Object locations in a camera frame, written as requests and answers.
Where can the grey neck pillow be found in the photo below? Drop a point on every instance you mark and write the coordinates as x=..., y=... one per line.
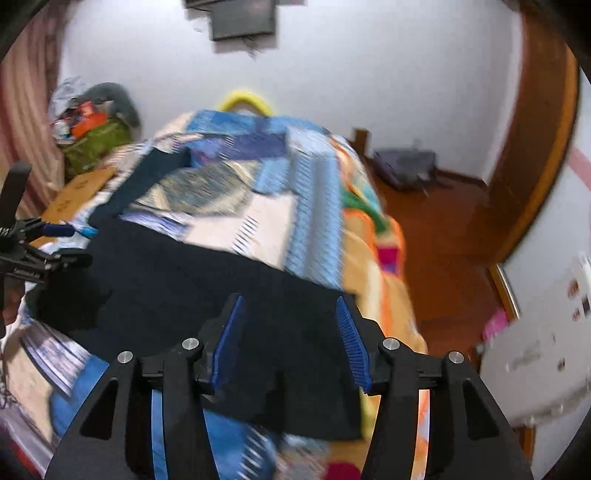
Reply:
x=117, y=94

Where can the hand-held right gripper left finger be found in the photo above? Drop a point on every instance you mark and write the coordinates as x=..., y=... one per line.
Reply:
x=229, y=341

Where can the white panel with stickers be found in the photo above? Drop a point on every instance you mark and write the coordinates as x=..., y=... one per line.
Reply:
x=540, y=360

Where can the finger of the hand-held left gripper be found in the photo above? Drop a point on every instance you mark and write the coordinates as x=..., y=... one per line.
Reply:
x=69, y=230
x=60, y=264

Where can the green fabric bag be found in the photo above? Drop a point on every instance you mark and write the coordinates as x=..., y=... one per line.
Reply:
x=92, y=143

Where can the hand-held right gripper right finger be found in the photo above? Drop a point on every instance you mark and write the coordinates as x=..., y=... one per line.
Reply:
x=354, y=346

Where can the black pants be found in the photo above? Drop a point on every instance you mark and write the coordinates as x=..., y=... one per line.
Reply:
x=161, y=277

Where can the pale grey crumpled cloth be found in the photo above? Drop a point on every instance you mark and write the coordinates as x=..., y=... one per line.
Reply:
x=69, y=92

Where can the wooden wardrobe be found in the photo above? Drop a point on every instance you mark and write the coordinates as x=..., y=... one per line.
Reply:
x=540, y=138

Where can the small black wall monitor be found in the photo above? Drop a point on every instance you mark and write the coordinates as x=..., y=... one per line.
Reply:
x=242, y=21

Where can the striped pink curtain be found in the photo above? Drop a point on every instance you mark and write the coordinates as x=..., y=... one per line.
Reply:
x=23, y=115

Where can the wooden bed post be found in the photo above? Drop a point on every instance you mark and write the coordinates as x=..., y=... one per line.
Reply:
x=361, y=141

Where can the orange patterned blanket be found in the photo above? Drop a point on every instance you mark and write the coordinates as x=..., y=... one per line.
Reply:
x=383, y=277

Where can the grey backpack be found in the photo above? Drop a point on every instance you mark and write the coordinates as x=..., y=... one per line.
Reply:
x=406, y=166

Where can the pink object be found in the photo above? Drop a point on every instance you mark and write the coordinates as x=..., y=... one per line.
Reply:
x=496, y=325

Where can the orange box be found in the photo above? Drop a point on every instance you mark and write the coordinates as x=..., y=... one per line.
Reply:
x=87, y=120

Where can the yellow foam hoop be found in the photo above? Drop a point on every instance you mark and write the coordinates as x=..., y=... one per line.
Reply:
x=244, y=94

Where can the wooden lap desk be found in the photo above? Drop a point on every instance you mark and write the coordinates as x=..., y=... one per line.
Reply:
x=78, y=184

